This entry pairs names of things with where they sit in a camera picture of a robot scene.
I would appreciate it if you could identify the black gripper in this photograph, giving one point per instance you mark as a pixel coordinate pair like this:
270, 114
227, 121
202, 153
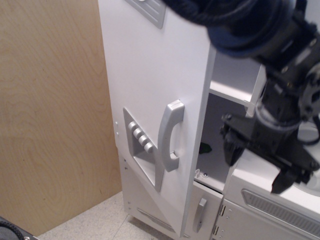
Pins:
273, 140

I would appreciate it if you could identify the silver fridge door handle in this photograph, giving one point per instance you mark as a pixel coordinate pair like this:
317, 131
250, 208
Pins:
173, 115

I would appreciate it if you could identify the white toy fridge door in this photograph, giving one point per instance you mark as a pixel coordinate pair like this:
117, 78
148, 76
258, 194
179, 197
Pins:
147, 69

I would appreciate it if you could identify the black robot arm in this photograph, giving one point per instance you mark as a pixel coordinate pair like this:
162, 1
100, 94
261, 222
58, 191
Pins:
275, 34

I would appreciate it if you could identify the green item inside fridge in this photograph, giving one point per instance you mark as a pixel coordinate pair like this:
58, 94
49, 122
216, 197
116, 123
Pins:
204, 148

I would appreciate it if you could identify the white fridge interior shelf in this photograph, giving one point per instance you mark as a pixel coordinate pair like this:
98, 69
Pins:
243, 95

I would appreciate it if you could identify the white toy kitchen cabinet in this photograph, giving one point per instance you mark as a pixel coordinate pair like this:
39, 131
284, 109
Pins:
249, 210

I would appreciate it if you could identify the silver toy sink basin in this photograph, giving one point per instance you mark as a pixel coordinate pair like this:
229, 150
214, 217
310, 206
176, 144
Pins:
308, 132

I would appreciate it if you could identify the brass upper door hinge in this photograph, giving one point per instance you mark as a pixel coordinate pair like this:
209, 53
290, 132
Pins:
222, 210

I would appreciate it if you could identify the brass door hinge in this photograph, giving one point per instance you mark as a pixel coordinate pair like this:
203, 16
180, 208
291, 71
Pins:
222, 210
216, 230

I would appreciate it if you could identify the white lower freezer door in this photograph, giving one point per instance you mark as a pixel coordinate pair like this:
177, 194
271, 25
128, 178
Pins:
210, 214

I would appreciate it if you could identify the silver oven vent panel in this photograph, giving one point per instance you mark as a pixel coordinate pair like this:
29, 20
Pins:
282, 213

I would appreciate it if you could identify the brass lower door hinge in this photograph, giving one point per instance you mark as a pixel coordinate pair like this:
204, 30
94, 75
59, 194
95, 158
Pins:
216, 230

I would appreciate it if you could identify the silver ice dispenser panel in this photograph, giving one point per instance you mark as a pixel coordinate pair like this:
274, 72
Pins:
143, 151

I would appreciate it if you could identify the silver top vent panel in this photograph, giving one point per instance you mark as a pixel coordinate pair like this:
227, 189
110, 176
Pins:
152, 10

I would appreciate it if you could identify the dark object bottom left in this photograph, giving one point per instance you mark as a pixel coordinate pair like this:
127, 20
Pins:
10, 231

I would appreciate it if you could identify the silver lower door handle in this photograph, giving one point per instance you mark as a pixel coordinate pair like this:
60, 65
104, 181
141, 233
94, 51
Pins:
197, 222

